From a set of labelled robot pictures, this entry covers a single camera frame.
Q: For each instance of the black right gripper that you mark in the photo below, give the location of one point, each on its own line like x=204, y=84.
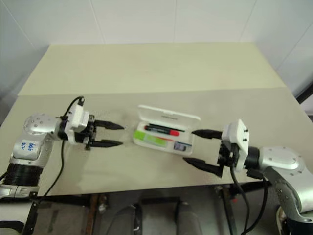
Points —
x=227, y=156

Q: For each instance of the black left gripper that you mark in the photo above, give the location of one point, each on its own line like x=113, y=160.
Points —
x=89, y=133

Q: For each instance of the small purple eraser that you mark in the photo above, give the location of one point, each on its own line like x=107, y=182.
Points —
x=180, y=147

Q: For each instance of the green highlighter marker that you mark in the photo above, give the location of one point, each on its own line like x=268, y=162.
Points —
x=141, y=135

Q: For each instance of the black marker with red cap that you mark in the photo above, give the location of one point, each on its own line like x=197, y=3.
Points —
x=174, y=133

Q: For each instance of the white plastic pencil case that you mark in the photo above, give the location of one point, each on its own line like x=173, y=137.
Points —
x=166, y=115

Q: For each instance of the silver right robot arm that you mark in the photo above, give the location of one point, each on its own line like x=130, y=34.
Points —
x=281, y=159

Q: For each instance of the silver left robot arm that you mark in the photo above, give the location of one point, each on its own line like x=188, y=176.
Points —
x=36, y=127

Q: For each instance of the thin red-brown stick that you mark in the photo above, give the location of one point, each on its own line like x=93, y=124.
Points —
x=168, y=140

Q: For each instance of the thin black pen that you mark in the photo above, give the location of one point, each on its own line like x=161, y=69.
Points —
x=182, y=130

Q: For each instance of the rusty brown metal leg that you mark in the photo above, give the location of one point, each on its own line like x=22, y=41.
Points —
x=227, y=213
x=94, y=215

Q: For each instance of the dark grey rounded shape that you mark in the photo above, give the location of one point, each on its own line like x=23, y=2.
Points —
x=192, y=218
x=128, y=220

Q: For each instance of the black metal pole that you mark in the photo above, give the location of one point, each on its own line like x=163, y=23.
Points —
x=305, y=88

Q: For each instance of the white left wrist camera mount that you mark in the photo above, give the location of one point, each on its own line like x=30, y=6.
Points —
x=78, y=117

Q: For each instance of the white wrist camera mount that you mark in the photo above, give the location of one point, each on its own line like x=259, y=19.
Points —
x=240, y=137
x=78, y=117

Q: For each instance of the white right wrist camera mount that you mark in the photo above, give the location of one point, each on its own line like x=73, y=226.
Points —
x=240, y=137

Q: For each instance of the black table frame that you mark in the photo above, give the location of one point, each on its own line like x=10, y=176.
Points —
x=73, y=199

